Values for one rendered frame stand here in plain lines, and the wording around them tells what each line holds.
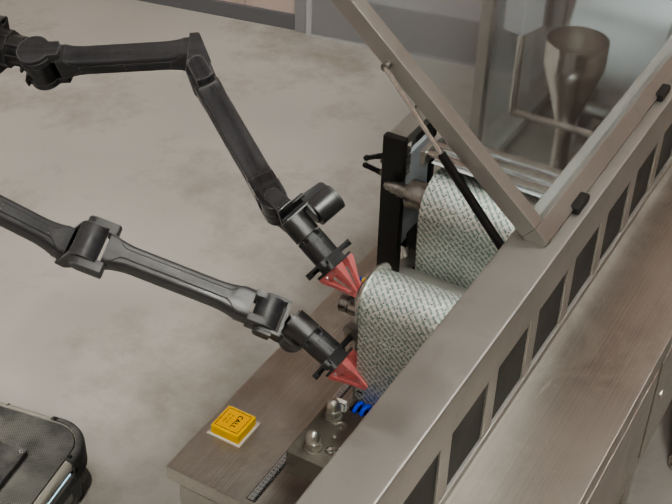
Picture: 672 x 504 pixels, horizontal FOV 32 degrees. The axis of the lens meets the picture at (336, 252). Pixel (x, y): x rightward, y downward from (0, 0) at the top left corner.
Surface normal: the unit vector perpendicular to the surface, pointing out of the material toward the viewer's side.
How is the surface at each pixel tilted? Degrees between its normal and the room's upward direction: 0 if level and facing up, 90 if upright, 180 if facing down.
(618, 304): 0
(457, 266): 92
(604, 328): 0
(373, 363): 90
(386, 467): 0
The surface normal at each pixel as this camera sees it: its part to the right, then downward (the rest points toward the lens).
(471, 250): -0.50, 0.54
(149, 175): 0.02, -0.80
